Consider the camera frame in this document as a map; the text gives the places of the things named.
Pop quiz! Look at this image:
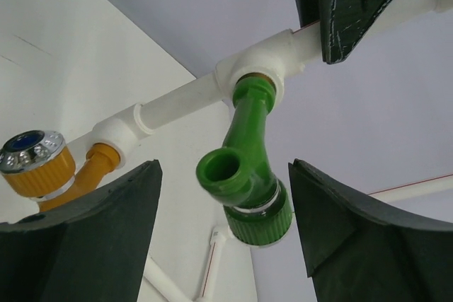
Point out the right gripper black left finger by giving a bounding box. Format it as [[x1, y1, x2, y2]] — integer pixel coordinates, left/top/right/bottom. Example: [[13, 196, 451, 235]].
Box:
[[1, 160, 163, 301]]

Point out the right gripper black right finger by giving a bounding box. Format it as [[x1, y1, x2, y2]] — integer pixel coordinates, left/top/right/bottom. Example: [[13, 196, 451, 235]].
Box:
[[289, 160, 452, 301]]

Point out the white pipe assembly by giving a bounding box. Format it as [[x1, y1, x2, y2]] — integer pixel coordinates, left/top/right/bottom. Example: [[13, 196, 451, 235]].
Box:
[[63, 0, 453, 302]]

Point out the green water faucet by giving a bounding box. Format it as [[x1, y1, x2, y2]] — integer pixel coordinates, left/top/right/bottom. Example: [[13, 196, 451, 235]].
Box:
[[196, 76, 292, 247]]

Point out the orange water faucet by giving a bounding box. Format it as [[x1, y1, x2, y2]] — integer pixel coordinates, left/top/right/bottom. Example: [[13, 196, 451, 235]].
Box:
[[1, 130, 121, 212]]

